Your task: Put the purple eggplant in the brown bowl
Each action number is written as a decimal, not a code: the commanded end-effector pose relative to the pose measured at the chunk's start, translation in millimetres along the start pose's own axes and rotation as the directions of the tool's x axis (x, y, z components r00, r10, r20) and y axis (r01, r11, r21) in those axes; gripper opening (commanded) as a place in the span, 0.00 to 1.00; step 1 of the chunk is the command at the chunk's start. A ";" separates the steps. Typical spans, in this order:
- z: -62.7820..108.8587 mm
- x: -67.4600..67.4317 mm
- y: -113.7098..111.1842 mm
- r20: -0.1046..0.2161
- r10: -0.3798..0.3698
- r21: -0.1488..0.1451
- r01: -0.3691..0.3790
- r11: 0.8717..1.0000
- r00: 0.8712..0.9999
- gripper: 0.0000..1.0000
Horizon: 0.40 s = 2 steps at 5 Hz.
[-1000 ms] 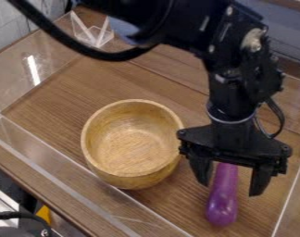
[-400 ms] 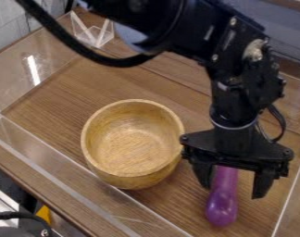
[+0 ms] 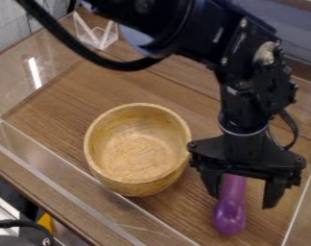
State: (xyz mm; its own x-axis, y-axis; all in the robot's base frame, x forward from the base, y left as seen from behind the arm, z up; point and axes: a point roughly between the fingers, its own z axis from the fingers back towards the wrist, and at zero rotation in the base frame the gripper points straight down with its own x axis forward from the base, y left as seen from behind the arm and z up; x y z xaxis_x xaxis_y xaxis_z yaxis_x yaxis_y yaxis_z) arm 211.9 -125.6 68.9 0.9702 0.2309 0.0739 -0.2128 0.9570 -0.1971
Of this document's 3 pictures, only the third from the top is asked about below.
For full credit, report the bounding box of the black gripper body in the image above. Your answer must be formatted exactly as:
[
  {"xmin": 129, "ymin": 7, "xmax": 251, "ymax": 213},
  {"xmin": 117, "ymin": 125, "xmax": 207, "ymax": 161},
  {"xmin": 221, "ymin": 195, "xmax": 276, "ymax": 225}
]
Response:
[{"xmin": 188, "ymin": 134, "xmax": 305, "ymax": 187}]

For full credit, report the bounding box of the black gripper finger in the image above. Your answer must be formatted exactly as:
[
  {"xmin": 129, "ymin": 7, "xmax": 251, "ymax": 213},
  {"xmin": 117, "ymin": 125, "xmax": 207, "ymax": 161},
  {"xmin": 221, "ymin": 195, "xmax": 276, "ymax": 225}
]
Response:
[
  {"xmin": 199, "ymin": 165, "xmax": 224, "ymax": 199},
  {"xmin": 261, "ymin": 177, "xmax": 289, "ymax": 209}
]

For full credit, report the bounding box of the purple toy eggplant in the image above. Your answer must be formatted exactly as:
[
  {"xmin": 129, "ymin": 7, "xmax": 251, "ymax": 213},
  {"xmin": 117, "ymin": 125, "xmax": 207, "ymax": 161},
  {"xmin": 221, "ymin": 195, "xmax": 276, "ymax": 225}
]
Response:
[{"xmin": 213, "ymin": 175, "xmax": 247, "ymax": 235}]

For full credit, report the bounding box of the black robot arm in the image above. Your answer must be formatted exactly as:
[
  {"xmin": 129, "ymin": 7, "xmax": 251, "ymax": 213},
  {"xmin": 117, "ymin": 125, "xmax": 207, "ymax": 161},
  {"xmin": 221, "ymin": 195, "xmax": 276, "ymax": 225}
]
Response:
[{"xmin": 83, "ymin": 0, "xmax": 307, "ymax": 209}]

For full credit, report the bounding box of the brown wooden bowl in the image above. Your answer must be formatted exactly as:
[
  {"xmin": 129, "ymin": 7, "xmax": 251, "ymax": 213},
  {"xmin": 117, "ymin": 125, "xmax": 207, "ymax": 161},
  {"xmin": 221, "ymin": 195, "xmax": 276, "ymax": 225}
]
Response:
[{"xmin": 84, "ymin": 103, "xmax": 191, "ymax": 197}]

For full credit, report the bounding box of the yellow black device corner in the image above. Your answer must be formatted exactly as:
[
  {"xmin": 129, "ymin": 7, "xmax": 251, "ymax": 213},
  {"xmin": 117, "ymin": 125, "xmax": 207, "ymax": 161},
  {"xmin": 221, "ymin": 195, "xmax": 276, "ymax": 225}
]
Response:
[{"xmin": 34, "ymin": 212, "xmax": 67, "ymax": 246}]

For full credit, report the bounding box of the clear acrylic front wall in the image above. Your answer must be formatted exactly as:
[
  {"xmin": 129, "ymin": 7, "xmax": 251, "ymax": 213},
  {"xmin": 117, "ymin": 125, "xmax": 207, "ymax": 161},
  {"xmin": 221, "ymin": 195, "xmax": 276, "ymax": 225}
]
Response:
[{"xmin": 0, "ymin": 119, "xmax": 197, "ymax": 246}]

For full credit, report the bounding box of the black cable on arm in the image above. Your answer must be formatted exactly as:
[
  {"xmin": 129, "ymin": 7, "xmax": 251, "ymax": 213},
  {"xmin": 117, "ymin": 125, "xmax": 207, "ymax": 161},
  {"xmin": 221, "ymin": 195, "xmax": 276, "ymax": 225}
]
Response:
[{"xmin": 15, "ymin": 0, "xmax": 193, "ymax": 72}]

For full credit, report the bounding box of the black cable lower left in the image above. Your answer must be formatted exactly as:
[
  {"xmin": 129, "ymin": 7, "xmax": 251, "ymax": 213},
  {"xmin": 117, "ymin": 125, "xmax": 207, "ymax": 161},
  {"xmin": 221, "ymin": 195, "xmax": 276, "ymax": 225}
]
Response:
[{"xmin": 0, "ymin": 219, "xmax": 54, "ymax": 246}]

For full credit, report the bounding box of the clear acrylic corner bracket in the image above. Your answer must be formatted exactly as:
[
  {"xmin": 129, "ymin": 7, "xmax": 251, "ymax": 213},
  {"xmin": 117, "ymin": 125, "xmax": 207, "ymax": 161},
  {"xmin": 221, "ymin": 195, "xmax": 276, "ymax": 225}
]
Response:
[{"xmin": 72, "ymin": 12, "xmax": 120, "ymax": 50}]

